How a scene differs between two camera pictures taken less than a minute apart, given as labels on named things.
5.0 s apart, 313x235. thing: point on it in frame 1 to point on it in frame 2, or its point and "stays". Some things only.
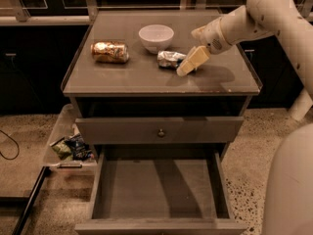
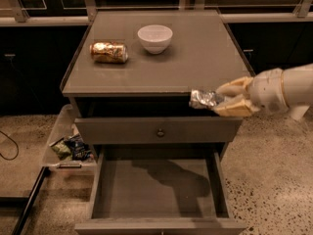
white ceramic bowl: [156, 37] stays
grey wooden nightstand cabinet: [126, 93] stays
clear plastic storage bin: [67, 155] stays
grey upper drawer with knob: [161, 129] stays
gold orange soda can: [111, 52] stays
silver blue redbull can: [169, 60] to [204, 99]
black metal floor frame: [26, 202] stays
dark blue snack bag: [79, 149] stays
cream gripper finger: [197, 56] to [237, 108]
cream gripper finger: [200, 33] to [237, 87]
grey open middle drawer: [160, 189] stays
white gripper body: [212, 36] to [268, 89]
